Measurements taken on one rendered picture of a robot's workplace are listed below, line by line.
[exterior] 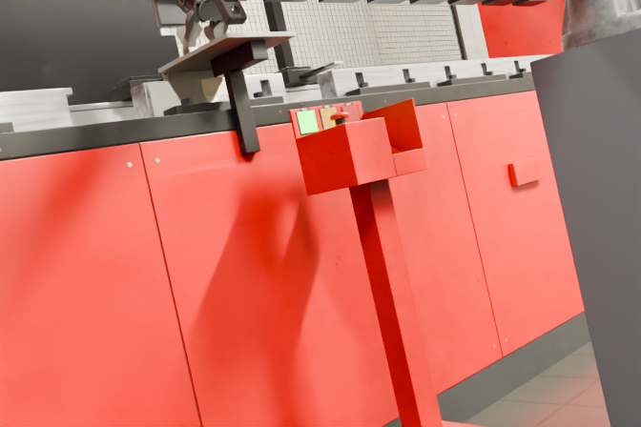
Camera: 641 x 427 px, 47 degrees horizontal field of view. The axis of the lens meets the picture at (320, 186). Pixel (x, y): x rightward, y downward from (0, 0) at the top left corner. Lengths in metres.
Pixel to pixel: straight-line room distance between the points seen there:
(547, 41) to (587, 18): 2.54
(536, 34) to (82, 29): 2.13
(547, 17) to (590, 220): 2.59
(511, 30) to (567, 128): 2.65
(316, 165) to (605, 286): 0.66
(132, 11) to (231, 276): 1.05
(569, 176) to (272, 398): 0.82
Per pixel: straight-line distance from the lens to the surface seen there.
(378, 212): 1.49
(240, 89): 1.58
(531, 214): 2.36
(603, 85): 1.00
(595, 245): 1.04
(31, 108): 1.51
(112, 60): 2.23
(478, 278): 2.10
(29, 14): 2.17
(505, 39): 3.68
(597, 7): 1.03
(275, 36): 1.53
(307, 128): 1.54
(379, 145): 1.45
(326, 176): 1.46
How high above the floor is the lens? 0.67
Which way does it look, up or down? level
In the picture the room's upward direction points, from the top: 13 degrees counter-clockwise
